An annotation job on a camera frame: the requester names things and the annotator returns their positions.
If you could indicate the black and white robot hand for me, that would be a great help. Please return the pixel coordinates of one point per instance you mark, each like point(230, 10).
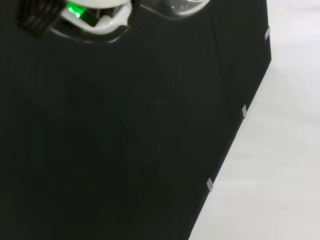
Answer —
point(105, 20)

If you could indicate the black bench cloth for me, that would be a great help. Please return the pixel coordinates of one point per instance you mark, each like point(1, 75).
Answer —
point(125, 125)

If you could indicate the clear tape strip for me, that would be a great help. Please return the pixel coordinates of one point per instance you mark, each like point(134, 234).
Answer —
point(209, 184)
point(267, 33)
point(244, 111)

